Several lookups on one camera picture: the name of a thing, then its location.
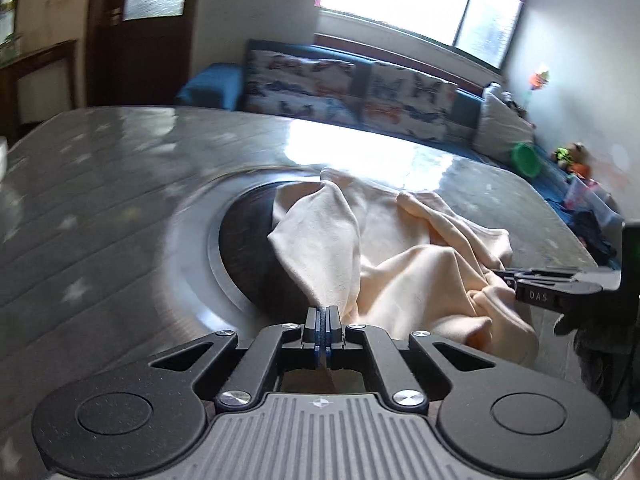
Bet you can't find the cream sweatshirt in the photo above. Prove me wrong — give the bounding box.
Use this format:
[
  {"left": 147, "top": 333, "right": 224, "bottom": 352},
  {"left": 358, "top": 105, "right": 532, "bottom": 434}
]
[{"left": 268, "top": 169, "right": 539, "bottom": 367}]

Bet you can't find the dark blue clothes pile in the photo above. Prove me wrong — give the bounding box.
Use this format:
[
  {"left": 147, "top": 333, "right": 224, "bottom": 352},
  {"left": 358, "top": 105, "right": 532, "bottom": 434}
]
[{"left": 568, "top": 209, "right": 617, "bottom": 266}]

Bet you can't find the gloved right hand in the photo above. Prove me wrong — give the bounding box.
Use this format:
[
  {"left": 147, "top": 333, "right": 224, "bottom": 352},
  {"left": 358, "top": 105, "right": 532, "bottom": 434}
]
[{"left": 553, "top": 303, "right": 640, "bottom": 421}]

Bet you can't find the clear plastic storage box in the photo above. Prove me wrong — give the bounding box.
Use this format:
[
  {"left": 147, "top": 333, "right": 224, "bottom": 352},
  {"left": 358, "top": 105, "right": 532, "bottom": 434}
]
[{"left": 563, "top": 174, "right": 624, "bottom": 231}]

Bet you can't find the round table turntable recess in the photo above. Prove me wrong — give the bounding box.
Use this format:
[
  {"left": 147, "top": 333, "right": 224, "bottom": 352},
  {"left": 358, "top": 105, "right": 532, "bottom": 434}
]
[{"left": 156, "top": 166, "right": 319, "bottom": 339}]

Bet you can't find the teddy bear toy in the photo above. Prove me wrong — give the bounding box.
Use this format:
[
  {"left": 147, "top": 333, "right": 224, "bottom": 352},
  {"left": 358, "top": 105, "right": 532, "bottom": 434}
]
[{"left": 550, "top": 142, "right": 591, "bottom": 179}]

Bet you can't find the grey plain pillow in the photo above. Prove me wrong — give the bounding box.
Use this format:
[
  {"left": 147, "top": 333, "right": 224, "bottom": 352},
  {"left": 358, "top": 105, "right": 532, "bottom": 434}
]
[{"left": 473, "top": 82, "right": 535, "bottom": 165}]

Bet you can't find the colourful pinwheel toy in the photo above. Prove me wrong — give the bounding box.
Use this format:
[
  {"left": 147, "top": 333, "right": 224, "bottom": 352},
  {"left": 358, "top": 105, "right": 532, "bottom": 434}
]
[{"left": 529, "top": 70, "right": 549, "bottom": 91}]

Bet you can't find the right butterfly cushion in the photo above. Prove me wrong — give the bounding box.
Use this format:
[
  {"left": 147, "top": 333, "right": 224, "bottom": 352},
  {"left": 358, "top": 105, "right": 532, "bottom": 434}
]
[{"left": 361, "top": 62, "right": 458, "bottom": 141}]

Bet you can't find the butterfly cushion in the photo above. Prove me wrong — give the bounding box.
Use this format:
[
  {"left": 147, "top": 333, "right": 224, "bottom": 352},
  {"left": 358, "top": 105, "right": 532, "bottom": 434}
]
[
  {"left": 361, "top": 62, "right": 458, "bottom": 141},
  {"left": 244, "top": 50, "right": 358, "bottom": 127}
]

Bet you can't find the left butterfly cushion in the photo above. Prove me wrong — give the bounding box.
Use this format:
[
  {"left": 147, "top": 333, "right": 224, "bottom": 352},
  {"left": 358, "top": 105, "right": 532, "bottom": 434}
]
[{"left": 244, "top": 50, "right": 358, "bottom": 127}]

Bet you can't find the blue sofa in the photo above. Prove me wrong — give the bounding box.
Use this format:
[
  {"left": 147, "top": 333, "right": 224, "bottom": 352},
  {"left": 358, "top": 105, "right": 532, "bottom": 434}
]
[{"left": 176, "top": 39, "right": 624, "bottom": 268}]

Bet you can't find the dark wooden side counter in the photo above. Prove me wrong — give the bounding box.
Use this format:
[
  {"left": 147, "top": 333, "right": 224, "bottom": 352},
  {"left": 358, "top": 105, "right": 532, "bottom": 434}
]
[{"left": 1, "top": 40, "right": 77, "bottom": 145}]

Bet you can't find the dark wooden door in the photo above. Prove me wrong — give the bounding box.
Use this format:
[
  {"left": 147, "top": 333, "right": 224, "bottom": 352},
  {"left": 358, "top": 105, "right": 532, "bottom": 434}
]
[{"left": 85, "top": 0, "right": 198, "bottom": 106}]

